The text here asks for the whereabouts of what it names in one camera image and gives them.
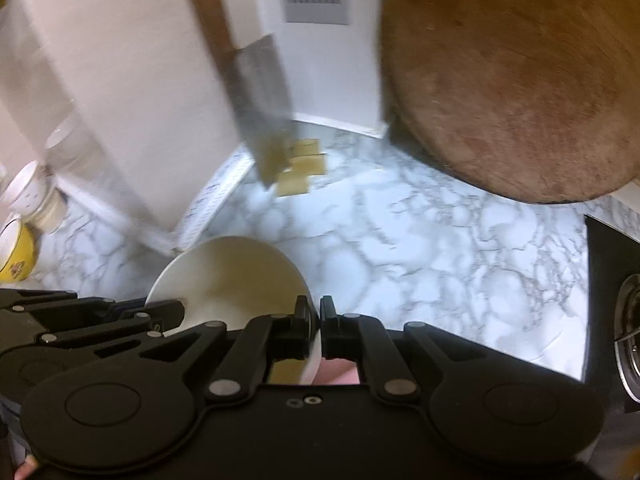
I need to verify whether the black gas stove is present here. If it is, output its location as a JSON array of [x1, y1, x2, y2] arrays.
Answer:
[[582, 215, 640, 406]]

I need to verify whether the cream bowl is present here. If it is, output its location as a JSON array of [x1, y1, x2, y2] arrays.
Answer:
[[145, 236, 321, 386]]

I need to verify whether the white dotted cup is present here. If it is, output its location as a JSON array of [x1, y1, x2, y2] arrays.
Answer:
[[0, 160, 66, 233]]

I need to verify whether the cleaver with wooden handle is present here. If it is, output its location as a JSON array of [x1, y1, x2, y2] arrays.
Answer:
[[185, 0, 296, 192]]

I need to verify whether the yellow mug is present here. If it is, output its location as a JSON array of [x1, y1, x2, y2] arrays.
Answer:
[[0, 220, 40, 283]]

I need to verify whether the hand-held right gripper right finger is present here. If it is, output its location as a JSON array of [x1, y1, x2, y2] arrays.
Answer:
[[320, 295, 496, 396]]

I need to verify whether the clear glass jar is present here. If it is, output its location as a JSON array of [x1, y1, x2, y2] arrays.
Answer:
[[44, 110, 107, 175]]

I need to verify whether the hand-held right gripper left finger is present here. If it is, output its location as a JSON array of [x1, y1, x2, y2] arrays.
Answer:
[[140, 295, 313, 396]]

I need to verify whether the person's left hand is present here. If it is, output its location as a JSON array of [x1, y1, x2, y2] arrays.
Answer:
[[14, 455, 42, 480]]

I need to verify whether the round wooden cutting board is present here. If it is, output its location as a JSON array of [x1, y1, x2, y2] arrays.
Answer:
[[380, 0, 640, 205]]

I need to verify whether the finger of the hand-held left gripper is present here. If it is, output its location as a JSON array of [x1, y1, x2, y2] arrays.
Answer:
[[0, 316, 163, 377], [0, 287, 186, 329]]

